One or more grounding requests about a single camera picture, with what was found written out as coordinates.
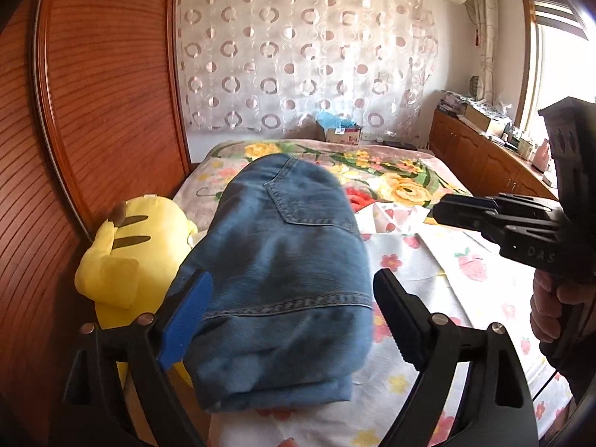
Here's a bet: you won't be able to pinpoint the white patterned side curtain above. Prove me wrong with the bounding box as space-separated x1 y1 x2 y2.
473 0 498 104

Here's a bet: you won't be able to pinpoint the wooden sideboard cabinet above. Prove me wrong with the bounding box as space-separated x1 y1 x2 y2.
428 109 558 200

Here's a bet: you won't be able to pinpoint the white strawberry flower sheet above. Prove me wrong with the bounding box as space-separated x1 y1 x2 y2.
209 204 572 446

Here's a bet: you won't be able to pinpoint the person's right hand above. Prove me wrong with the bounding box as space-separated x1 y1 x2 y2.
529 269 595 343

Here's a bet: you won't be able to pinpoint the box with blue bag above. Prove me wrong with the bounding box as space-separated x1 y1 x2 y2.
315 112 362 145

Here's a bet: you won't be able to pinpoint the bed with floral blanket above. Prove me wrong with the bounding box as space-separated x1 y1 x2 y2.
174 140 571 445

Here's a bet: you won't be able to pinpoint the yellow Pikachu plush toy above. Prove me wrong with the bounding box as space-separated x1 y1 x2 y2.
73 194 208 388

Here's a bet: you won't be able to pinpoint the pink bottle on cabinet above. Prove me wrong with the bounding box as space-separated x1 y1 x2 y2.
532 138 551 172

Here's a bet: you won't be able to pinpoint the window with wooden frame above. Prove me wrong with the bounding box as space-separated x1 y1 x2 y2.
516 0 595 144

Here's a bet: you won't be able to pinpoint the pink circle patterned curtain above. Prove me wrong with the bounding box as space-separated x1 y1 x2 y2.
176 0 438 138

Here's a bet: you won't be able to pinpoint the blue denim jeans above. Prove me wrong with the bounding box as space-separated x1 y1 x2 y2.
170 153 373 413

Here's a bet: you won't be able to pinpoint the cardboard box on cabinet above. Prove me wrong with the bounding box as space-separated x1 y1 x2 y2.
464 105 511 136

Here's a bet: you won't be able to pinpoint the wooden slatted wardrobe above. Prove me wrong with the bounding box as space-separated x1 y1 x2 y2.
1 0 190 446

